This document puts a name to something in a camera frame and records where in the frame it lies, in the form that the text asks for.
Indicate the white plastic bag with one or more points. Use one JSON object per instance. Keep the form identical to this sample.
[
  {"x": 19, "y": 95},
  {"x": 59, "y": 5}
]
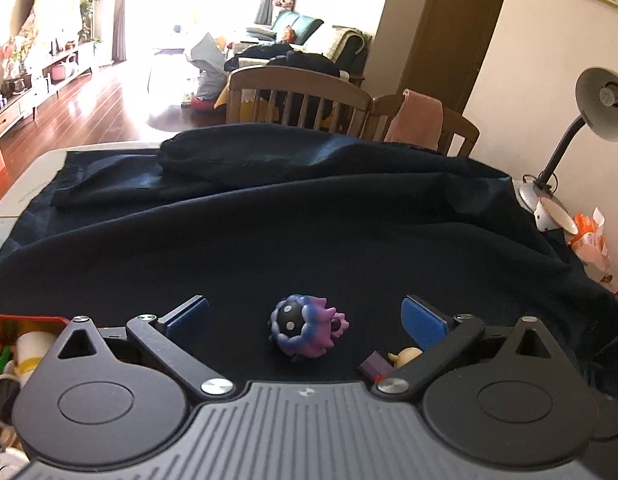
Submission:
[{"x": 209, "y": 60}]

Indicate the wooden door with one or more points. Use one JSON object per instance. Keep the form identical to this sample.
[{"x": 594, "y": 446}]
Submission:
[{"x": 449, "y": 30}]

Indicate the wooden slatted chair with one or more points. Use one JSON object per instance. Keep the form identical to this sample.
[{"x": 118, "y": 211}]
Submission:
[{"x": 289, "y": 80}]

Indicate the purple round toy figure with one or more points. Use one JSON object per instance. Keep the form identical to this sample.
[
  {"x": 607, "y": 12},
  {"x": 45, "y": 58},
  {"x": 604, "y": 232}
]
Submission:
[{"x": 299, "y": 325}]

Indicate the wooden chair with towel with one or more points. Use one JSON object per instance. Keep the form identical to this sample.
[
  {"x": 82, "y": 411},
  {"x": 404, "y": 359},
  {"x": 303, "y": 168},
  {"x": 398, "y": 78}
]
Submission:
[{"x": 459, "y": 130}]

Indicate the pink towel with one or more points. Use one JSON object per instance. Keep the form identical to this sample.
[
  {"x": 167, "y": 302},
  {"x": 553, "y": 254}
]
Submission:
[{"x": 414, "y": 120}]

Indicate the small yellow figure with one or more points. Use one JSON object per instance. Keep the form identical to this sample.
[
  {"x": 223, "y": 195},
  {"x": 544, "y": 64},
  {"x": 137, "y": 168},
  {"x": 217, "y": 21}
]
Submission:
[{"x": 406, "y": 356}]

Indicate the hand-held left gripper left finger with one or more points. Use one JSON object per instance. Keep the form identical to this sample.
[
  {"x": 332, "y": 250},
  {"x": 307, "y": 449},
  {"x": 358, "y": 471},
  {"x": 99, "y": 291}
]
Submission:
[{"x": 189, "y": 317}]

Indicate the tall green plant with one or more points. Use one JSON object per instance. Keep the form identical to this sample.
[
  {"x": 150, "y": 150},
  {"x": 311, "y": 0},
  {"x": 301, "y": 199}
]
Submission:
[{"x": 91, "y": 5}]

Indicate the dark navy cloth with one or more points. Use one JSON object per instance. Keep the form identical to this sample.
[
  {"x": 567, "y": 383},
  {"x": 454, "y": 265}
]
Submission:
[{"x": 289, "y": 220}]

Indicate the grey gooseneck desk lamp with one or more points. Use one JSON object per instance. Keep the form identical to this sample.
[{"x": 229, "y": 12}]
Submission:
[{"x": 601, "y": 105}]

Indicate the white low cabinet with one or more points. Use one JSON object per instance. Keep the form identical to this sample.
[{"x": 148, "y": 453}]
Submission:
[{"x": 44, "y": 85}]

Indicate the red tin box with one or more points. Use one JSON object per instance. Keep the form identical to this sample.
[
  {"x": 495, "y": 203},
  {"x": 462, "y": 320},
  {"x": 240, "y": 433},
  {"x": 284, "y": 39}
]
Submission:
[{"x": 19, "y": 319}]

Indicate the pile of dark clothes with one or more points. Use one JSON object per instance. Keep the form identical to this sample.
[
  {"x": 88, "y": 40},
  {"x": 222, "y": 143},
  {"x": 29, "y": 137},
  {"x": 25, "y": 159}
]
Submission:
[{"x": 269, "y": 55}]

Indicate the green plastic item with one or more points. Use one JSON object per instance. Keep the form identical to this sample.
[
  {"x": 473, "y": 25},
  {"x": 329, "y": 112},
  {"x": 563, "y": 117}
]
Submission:
[{"x": 3, "y": 360}]

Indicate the orange snack packet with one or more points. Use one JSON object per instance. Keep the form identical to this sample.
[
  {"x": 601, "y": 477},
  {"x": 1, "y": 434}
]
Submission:
[{"x": 589, "y": 240}]

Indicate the small purple block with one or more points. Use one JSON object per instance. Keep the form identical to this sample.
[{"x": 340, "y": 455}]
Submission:
[{"x": 376, "y": 364}]

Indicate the grey curtain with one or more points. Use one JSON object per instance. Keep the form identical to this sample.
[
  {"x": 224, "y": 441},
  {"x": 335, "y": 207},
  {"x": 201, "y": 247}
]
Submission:
[{"x": 121, "y": 10}]

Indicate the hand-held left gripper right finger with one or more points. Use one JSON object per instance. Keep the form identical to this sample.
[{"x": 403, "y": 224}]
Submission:
[{"x": 421, "y": 320}]

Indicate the green sofa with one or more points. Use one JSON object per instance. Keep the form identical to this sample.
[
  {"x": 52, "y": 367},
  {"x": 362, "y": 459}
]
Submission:
[{"x": 309, "y": 27}]

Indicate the white bottle with yellow label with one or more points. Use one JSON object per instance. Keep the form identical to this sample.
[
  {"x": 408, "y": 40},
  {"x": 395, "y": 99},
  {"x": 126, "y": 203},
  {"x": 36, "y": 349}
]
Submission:
[{"x": 31, "y": 347}]

